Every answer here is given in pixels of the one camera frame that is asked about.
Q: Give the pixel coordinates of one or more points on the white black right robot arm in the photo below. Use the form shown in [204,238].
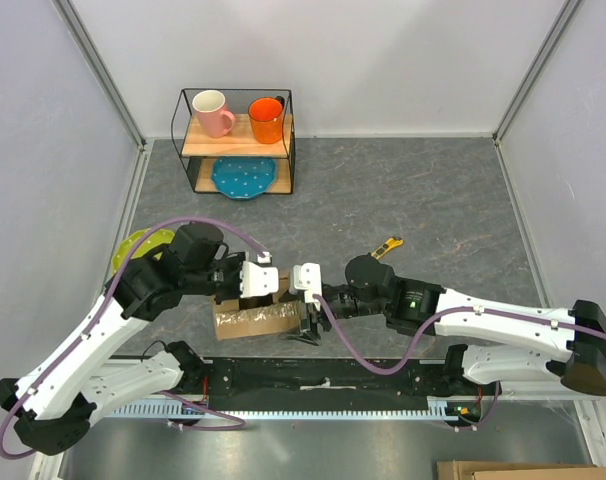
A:
[524,343]

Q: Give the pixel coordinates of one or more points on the yellow utility knife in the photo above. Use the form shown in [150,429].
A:
[388,245]

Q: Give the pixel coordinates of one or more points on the pink ceramic mug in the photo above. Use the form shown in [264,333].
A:
[210,108]

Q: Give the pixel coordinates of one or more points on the cardboard sheet in corner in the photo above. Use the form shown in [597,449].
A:
[474,470]

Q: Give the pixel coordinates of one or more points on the black wire wooden shelf rack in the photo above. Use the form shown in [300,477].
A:
[197,151]

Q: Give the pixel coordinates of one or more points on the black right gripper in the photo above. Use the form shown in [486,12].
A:
[311,335]

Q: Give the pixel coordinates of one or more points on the blue dotted plate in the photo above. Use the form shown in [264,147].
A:
[243,178]

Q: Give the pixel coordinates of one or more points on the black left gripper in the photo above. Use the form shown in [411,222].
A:
[236,261]

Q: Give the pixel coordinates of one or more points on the brown cardboard express box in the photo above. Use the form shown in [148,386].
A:
[268,315]

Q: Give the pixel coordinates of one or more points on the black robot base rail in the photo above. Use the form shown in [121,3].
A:
[323,385]

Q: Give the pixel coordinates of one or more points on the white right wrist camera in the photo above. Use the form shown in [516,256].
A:
[306,279]

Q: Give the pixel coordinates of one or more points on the orange ceramic mug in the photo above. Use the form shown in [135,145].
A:
[266,119]

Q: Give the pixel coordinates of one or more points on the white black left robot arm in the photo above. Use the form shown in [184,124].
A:
[52,407]

